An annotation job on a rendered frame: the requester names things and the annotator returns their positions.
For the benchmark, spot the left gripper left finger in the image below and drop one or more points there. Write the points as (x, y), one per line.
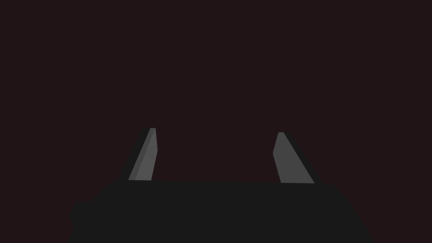
(145, 162)

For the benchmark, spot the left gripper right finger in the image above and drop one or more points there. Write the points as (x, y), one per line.
(293, 165)

